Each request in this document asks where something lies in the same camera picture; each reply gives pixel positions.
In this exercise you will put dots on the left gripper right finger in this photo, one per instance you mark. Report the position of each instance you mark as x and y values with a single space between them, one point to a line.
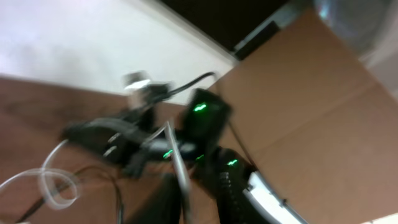
234 204

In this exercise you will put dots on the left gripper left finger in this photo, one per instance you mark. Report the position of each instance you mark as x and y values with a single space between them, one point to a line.
163 207

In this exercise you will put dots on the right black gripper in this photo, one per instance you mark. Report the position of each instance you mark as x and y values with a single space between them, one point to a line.
128 140

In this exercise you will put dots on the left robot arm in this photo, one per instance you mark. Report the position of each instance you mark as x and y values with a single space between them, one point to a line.
260 193

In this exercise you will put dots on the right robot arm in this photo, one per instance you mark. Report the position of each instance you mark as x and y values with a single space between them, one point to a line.
203 122

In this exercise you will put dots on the brown cardboard box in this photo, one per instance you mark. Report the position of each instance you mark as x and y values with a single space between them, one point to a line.
318 126

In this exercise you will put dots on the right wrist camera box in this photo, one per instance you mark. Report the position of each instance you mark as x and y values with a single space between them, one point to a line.
136 88

